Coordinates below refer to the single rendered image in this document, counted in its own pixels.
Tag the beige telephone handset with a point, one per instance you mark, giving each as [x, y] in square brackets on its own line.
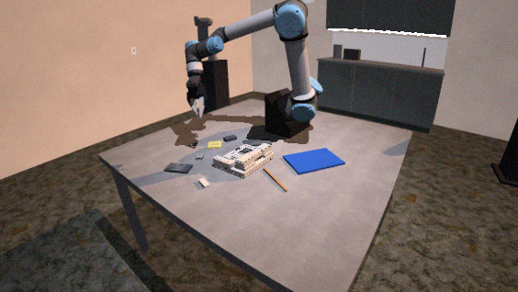
[248, 158]

